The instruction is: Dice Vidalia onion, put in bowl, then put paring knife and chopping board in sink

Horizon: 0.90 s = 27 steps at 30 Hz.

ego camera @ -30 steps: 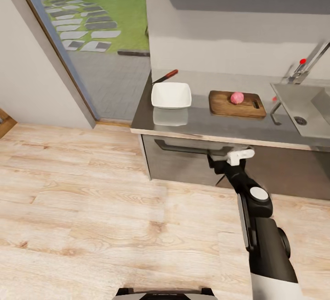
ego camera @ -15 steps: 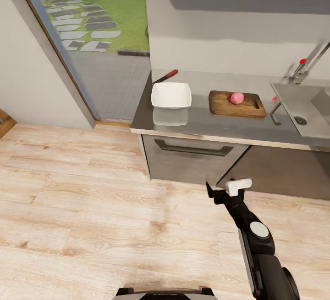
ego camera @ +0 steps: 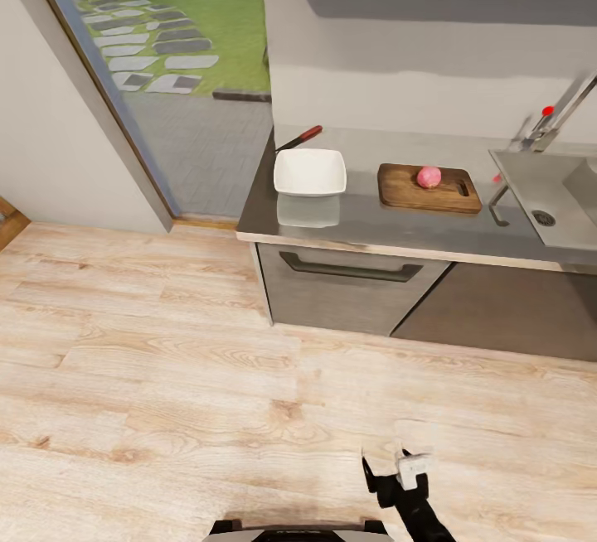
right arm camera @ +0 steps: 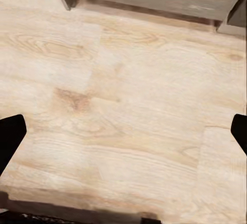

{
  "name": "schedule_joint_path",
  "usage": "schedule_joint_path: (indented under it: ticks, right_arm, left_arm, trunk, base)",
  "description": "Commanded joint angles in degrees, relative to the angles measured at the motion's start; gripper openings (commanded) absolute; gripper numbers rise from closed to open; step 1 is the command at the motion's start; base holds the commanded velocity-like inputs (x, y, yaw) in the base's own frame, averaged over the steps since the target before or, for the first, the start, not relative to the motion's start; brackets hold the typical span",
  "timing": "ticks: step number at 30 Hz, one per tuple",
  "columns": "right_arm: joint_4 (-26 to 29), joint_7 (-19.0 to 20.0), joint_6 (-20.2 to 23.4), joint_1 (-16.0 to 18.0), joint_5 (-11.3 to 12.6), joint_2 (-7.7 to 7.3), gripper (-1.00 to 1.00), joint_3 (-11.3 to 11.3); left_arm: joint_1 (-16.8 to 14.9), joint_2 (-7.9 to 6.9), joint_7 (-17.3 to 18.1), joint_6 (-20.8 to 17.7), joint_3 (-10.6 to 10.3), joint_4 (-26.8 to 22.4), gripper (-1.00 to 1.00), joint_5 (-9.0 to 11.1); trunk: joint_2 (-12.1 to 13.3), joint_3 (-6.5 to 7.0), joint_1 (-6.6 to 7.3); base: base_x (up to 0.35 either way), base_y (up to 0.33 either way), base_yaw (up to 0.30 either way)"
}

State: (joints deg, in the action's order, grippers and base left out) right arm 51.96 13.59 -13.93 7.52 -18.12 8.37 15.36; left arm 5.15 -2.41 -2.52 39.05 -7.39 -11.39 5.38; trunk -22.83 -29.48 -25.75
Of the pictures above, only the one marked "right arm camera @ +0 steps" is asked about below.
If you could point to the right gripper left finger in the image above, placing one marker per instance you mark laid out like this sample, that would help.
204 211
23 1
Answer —
12 131

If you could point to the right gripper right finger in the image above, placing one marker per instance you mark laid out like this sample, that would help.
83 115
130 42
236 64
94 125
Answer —
239 130

